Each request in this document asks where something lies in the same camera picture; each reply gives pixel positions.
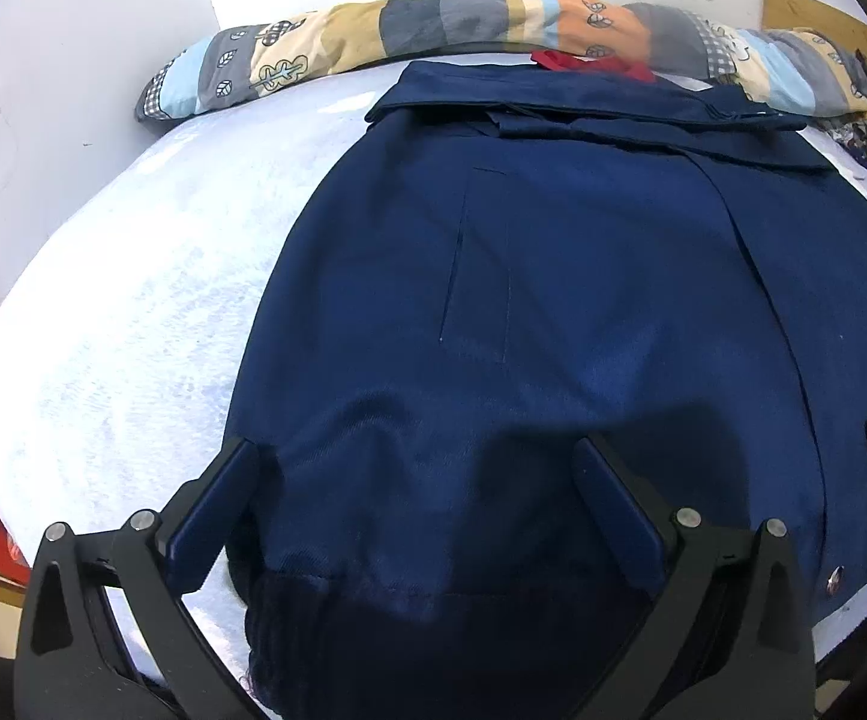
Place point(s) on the patchwork leaf-print quilt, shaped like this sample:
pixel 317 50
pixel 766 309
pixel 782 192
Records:
pixel 328 37

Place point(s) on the light blue cloud-print bed sheet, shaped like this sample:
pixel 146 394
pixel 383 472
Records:
pixel 141 277

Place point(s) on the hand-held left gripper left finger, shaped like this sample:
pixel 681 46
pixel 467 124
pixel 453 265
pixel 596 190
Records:
pixel 208 517

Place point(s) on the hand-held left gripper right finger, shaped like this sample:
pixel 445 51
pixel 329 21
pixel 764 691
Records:
pixel 621 517

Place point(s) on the navy blue work jacket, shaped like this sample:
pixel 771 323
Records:
pixel 553 277

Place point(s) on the wooden board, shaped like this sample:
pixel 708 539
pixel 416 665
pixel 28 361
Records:
pixel 801 11

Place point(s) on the red cloth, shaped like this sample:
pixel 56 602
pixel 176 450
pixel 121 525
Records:
pixel 591 64

